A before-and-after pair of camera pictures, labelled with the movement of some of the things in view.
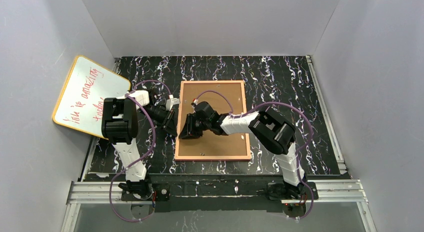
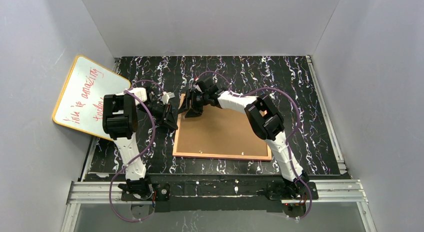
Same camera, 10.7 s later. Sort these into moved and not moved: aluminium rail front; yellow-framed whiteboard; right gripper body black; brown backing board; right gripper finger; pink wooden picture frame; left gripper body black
Moved: right gripper body black; pink wooden picture frame; brown backing board; right gripper finger
Not moved: yellow-framed whiteboard; aluminium rail front; left gripper body black
